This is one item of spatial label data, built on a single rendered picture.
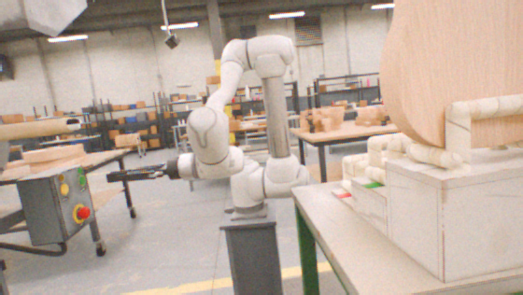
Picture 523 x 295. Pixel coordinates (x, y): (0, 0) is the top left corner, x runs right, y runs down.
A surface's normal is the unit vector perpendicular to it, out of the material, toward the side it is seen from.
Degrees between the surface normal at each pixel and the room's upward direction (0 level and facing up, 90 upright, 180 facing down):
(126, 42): 90
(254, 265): 90
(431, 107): 90
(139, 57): 90
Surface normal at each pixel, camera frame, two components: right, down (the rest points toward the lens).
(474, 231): 0.12, 0.13
